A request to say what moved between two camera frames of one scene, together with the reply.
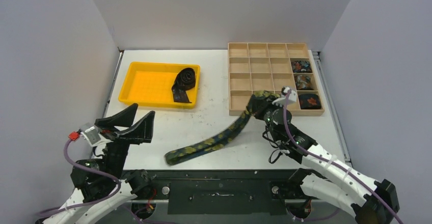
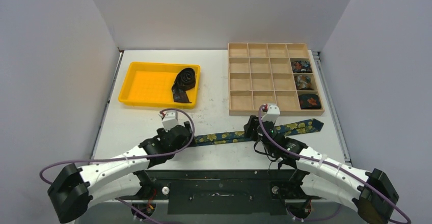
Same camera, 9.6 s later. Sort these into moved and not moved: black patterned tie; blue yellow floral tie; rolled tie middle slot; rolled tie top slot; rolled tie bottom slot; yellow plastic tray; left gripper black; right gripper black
Moved: right gripper black; left gripper black; blue yellow floral tie
Not moved: rolled tie bottom slot; yellow plastic tray; rolled tie top slot; rolled tie middle slot; black patterned tie
